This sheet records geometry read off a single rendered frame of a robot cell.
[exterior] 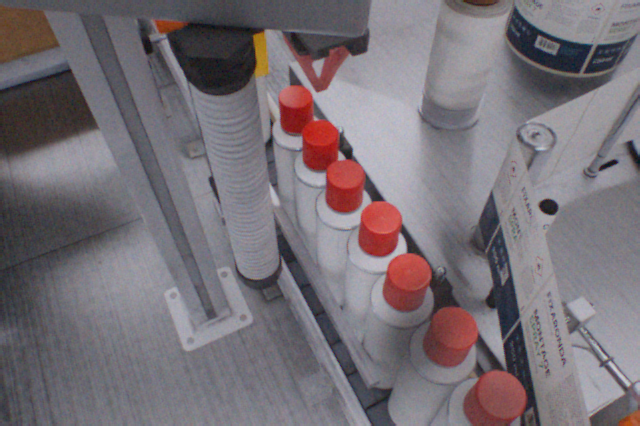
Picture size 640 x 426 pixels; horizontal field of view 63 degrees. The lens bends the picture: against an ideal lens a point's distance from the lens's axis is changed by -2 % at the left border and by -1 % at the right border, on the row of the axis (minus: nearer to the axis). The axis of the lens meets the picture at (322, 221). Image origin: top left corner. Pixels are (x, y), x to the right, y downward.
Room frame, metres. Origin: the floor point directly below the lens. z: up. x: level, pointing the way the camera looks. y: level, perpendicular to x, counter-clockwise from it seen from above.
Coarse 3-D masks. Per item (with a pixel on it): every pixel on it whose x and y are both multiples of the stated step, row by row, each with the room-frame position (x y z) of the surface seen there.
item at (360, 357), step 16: (272, 192) 0.36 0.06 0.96; (288, 224) 0.32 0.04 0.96; (288, 240) 0.30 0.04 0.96; (304, 256) 0.28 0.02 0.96; (320, 272) 0.26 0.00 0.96; (320, 288) 0.24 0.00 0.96; (336, 304) 0.23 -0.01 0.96; (336, 320) 0.21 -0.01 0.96; (352, 336) 0.19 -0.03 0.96; (352, 352) 0.18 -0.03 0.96; (368, 368) 0.16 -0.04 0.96; (368, 384) 0.15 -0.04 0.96
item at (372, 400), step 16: (272, 144) 0.51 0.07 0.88; (272, 160) 0.48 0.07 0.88; (272, 176) 0.45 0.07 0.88; (288, 256) 0.33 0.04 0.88; (304, 272) 0.31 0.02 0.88; (304, 288) 0.29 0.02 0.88; (320, 304) 0.26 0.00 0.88; (320, 320) 0.25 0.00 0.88; (336, 336) 0.23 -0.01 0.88; (336, 352) 0.21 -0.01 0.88; (352, 368) 0.19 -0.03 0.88; (352, 384) 0.17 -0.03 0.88; (368, 400) 0.16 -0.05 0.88; (384, 400) 0.16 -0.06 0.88; (368, 416) 0.14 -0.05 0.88; (384, 416) 0.14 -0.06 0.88
